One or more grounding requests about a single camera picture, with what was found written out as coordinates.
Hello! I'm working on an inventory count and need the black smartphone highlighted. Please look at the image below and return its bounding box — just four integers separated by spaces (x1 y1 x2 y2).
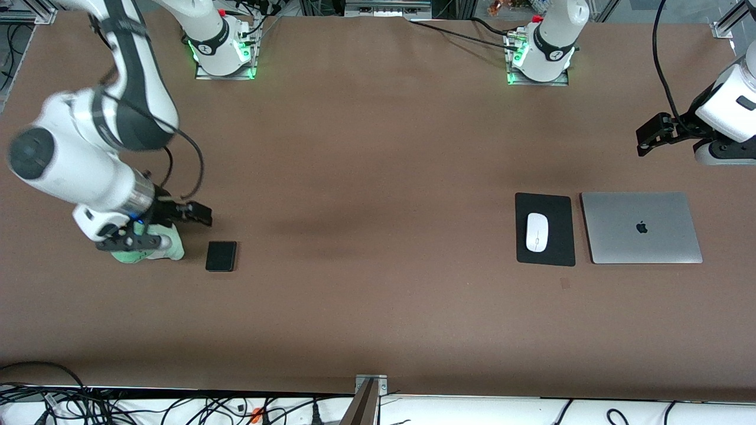
205 240 239 273

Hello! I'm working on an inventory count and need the white computer mouse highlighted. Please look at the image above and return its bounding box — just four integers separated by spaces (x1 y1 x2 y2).
525 212 549 253

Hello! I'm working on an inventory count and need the black mouse pad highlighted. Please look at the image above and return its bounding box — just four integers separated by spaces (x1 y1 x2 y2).
514 192 577 267

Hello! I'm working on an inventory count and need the green dinosaur plush toy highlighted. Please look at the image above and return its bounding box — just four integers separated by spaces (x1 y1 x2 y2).
112 227 185 265

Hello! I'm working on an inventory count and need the silver closed laptop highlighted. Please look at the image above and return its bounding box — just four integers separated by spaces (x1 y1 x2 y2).
579 191 704 265

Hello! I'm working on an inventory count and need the grey metal box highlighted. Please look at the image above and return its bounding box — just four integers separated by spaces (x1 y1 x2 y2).
344 0 432 19

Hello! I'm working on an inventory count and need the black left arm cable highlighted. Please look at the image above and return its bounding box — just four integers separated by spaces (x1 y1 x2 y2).
651 0 681 129

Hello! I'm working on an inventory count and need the long black right arm cable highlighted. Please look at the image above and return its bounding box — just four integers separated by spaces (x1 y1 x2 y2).
89 12 206 200

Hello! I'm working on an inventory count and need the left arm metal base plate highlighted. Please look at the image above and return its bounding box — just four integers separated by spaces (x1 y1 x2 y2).
506 32 571 87

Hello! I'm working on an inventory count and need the aluminium frame profile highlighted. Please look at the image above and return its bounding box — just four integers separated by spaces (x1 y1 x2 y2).
711 0 756 40
0 0 57 25

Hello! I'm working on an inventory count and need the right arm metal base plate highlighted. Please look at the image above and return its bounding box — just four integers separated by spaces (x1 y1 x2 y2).
194 17 259 81

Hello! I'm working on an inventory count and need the black looped floor cable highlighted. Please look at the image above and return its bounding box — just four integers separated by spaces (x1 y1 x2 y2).
0 361 89 395

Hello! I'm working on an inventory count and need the short black table cable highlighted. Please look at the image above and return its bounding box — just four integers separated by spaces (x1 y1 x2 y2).
470 17 511 37

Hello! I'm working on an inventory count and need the long black table cable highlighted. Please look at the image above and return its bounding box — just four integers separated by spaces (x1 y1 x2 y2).
408 21 520 53

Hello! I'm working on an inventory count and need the aluminium post with bracket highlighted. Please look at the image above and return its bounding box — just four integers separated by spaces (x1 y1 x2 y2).
341 374 389 425

